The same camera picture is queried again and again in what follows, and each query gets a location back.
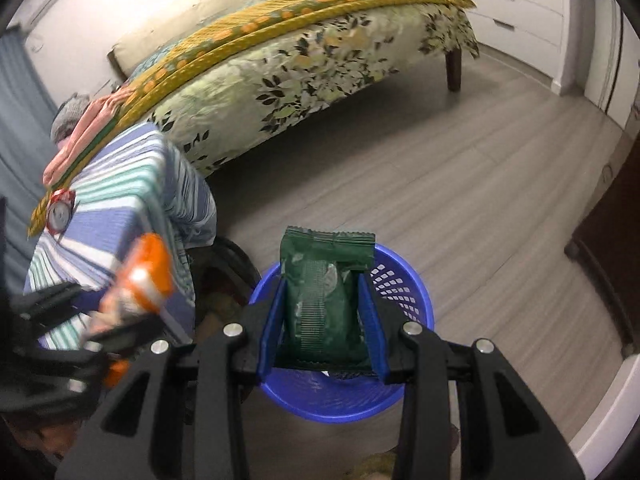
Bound dark green snack packet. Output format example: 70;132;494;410
279;226;377;368

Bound dark wooden furniture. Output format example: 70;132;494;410
564;132;640;361

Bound green folded cloth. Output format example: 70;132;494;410
55;120;121;186

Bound orange snack packet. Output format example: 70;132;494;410
87;234;175;388

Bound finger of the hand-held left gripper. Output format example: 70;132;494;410
12;282;108;328
82;316;163;356

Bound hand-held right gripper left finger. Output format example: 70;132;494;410
55;277;288;480

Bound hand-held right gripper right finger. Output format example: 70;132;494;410
356;275;586;480

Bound blue plastic basket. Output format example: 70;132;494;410
247;242;435;423

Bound crushed red can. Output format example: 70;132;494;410
45;188;77;235

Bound white wardrobe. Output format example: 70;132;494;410
445;0;576;61

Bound person's patterned pants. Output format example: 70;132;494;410
192;262;461;480

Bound yellow dotted blanket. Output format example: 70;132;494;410
125;0;401;91

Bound striped tablecloth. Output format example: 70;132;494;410
22;122;218;351

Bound leaf print bed sheet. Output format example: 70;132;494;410
150;2;481;178

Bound cream padded headboard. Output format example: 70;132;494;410
107;0;291;76

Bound blue-grey curtain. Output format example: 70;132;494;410
0;27;58;281

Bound pink striped folded blanket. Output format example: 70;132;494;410
42;85;133;188

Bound dark wooden bed leg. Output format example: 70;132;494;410
445;47;463;92

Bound teal floral pillow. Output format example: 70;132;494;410
130;42;181;78

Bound pile of clothes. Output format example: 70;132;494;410
50;92;93;143

